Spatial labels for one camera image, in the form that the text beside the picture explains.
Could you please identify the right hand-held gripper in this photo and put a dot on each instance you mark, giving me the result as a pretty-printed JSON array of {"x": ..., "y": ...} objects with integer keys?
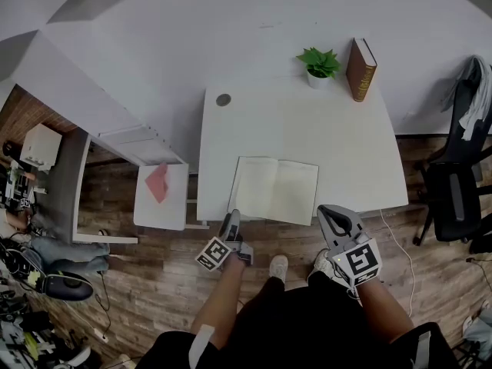
[{"x": 359, "y": 261}]

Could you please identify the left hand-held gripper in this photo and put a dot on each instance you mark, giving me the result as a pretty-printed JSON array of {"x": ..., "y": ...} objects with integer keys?
[{"x": 213, "y": 253}]

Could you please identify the blue notebook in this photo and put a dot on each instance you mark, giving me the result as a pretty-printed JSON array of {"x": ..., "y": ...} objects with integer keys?
[{"x": 276, "y": 190}]

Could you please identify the person's left forearm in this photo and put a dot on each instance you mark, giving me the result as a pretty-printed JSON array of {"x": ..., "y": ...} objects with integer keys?
[{"x": 219, "y": 302}]

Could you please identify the person's right forearm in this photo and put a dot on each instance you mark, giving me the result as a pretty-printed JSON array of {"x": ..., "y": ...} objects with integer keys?
[{"x": 384, "y": 310}]

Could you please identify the person's right white shoe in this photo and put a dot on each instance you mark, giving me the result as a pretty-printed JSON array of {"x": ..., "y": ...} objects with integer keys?
[{"x": 319, "y": 265}]

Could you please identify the person's white shoe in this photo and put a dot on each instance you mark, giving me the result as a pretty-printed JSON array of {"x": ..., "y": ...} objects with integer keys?
[
  {"x": 278, "y": 269},
  {"x": 319, "y": 265}
]

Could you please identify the person's left white shoe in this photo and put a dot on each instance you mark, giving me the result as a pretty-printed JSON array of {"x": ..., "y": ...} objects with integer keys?
[{"x": 278, "y": 269}]

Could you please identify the pink paper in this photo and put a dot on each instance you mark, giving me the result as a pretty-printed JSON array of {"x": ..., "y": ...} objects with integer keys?
[{"x": 157, "y": 183}]

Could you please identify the white desk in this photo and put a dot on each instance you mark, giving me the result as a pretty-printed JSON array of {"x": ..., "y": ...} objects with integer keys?
[{"x": 338, "y": 137}]

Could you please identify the person's black clothing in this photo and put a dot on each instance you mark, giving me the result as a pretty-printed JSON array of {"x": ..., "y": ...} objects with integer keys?
[{"x": 300, "y": 329}]

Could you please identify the black office chair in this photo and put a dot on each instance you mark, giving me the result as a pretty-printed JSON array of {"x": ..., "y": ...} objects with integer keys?
[{"x": 453, "y": 206}]

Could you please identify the white slatted shelf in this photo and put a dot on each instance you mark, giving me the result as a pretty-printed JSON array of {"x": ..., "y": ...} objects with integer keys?
[{"x": 134, "y": 144}]

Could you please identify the green plant in white pot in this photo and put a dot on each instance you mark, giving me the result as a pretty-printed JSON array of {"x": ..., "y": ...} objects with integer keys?
[{"x": 318, "y": 79}]

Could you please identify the brown hardcover book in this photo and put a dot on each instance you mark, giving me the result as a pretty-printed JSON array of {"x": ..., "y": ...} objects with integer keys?
[{"x": 359, "y": 71}]

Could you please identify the white power strip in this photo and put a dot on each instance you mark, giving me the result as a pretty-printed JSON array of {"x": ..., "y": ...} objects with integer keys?
[{"x": 100, "y": 334}]

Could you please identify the black rounded device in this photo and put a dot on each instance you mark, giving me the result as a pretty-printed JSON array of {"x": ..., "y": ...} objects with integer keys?
[{"x": 69, "y": 286}]

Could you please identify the grey cloth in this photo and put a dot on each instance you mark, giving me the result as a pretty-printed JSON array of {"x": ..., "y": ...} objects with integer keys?
[{"x": 474, "y": 102}]

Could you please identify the white box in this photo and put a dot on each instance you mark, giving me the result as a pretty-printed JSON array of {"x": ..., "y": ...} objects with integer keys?
[{"x": 40, "y": 146}]

